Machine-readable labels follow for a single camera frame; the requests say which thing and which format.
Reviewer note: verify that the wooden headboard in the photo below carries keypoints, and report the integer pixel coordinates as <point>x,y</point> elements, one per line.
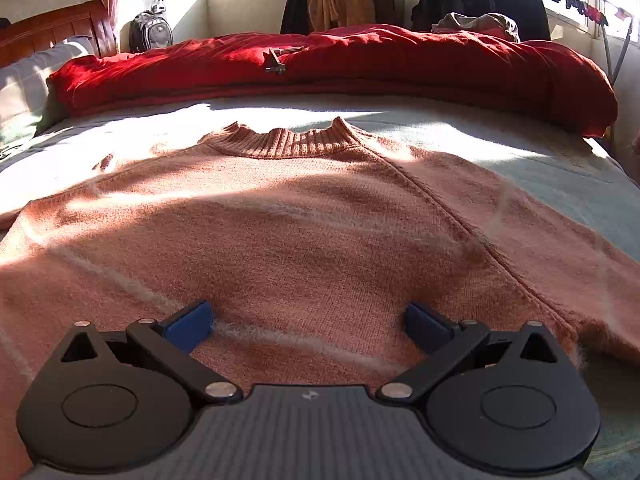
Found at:
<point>60,22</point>

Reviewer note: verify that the row of hanging socks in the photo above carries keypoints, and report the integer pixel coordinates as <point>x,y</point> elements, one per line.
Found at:
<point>590,10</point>

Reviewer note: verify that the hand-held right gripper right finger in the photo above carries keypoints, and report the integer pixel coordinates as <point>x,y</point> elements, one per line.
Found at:
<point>425,327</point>

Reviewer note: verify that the grey backpack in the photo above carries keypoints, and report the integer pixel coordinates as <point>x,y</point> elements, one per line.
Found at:
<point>150,32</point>

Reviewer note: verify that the black hanging jacket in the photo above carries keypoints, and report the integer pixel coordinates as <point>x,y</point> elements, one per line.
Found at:
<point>520,10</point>

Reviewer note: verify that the brown hanging garment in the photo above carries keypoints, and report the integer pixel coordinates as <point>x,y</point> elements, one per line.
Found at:
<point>390,7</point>

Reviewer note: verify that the white pillow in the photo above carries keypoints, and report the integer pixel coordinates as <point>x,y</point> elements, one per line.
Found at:
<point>20,85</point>

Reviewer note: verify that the orange knit sweater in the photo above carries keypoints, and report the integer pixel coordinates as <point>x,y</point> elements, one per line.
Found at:
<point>300,240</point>

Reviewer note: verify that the metal clothes drying rack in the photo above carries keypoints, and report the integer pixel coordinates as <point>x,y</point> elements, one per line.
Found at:
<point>607,50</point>

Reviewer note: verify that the black hanging garment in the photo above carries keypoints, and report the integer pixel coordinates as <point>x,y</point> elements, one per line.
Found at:
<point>295,12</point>

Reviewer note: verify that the red quilt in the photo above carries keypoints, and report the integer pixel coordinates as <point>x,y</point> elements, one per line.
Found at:
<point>400,65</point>

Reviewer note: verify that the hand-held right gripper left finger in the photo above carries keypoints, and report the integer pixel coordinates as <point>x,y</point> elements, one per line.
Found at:
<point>192,325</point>

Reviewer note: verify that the grey-khaki crumpled garment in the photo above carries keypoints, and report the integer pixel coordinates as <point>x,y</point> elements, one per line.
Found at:
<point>475,22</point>

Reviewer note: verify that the orange hanging garment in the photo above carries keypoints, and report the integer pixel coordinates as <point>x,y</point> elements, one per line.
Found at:
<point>340,7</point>

